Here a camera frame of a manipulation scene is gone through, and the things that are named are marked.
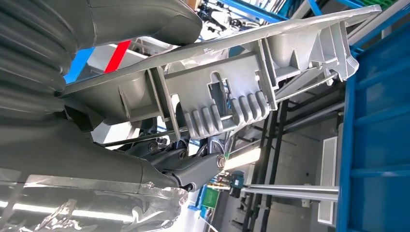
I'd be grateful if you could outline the bright light strip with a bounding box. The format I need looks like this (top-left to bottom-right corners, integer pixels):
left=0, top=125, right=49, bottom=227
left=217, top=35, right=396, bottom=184
left=224, top=147, right=262, bottom=170

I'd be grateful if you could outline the aluminium profile bar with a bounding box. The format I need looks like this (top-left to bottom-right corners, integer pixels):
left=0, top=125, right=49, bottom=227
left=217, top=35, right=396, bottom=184
left=240, top=183, right=339, bottom=203

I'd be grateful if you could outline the white slatted vent panel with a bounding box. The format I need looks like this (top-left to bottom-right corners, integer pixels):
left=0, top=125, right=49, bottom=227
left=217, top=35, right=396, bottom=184
left=318, top=136, right=338, bottom=225

